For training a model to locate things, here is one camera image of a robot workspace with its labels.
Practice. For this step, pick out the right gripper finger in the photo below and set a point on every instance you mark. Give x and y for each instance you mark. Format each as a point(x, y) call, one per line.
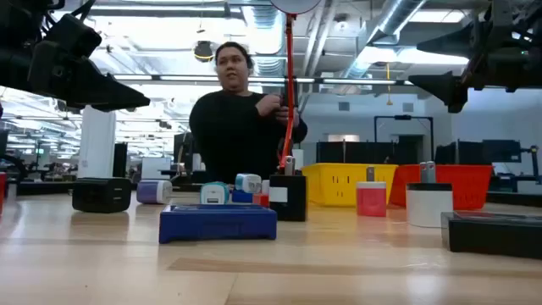
point(449, 87)
point(457, 41)

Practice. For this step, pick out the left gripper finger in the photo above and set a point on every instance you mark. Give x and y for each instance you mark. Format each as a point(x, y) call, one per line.
point(80, 84)

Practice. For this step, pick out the red plastic basket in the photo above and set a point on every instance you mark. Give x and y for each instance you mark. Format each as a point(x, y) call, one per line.
point(470, 186)

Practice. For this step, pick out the white charger black top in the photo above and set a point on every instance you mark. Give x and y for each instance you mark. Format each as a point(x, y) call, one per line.
point(427, 207)

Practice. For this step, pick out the red rectangular item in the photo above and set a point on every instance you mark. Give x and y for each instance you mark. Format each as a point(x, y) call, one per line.
point(2, 192)

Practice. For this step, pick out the purple white charger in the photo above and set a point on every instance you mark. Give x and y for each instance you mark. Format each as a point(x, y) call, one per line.
point(154, 192)

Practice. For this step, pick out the red charger white top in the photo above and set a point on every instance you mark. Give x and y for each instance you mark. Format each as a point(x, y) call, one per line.
point(371, 201)

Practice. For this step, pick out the black case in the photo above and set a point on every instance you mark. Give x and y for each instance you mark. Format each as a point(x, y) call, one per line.
point(491, 237)

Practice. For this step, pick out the teal rimmed white charger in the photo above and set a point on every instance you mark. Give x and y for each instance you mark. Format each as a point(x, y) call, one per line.
point(214, 194)

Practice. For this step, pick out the blue case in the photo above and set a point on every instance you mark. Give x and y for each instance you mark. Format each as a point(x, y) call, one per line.
point(216, 224)

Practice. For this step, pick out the cyan white charger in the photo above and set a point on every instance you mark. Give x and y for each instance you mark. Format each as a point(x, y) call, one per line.
point(250, 183)

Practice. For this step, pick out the black charger white label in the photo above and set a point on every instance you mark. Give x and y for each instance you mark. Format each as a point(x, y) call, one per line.
point(292, 207)

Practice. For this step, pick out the small white box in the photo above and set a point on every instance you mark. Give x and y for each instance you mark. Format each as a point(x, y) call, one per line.
point(265, 187)

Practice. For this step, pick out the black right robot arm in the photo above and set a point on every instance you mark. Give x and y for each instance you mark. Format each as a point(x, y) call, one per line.
point(529, 63)

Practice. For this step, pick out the yellow hanging pendant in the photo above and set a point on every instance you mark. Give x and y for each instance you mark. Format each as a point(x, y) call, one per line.
point(388, 84)

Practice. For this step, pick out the white column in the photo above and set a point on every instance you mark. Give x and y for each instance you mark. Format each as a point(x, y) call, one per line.
point(97, 144)

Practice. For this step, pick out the black tower speaker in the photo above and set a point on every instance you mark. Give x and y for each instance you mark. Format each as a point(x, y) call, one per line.
point(120, 161)

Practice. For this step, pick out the long white light bar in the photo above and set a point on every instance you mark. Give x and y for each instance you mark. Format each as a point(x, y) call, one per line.
point(190, 78)

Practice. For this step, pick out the white cabinet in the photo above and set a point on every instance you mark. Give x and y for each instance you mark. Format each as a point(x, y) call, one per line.
point(156, 168)

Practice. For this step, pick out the black partition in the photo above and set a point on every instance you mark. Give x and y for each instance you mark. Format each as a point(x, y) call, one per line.
point(355, 152)

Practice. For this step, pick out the black monitor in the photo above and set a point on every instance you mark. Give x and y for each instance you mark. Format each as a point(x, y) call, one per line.
point(183, 150)

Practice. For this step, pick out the black ceiling speaker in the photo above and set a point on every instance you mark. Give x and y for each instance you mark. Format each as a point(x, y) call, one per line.
point(203, 51)

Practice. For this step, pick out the yellow plastic basket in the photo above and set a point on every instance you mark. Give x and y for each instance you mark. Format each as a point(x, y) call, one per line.
point(334, 186)

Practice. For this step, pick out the person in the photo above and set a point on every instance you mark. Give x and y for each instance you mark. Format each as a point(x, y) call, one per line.
point(233, 127)

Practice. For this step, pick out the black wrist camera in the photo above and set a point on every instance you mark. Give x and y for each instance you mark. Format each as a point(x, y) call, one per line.
point(72, 36)

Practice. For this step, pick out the black stand frame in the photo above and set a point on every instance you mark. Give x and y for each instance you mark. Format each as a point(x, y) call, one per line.
point(403, 117)

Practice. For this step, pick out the small gray post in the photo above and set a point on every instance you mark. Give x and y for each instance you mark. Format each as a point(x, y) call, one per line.
point(11, 190)

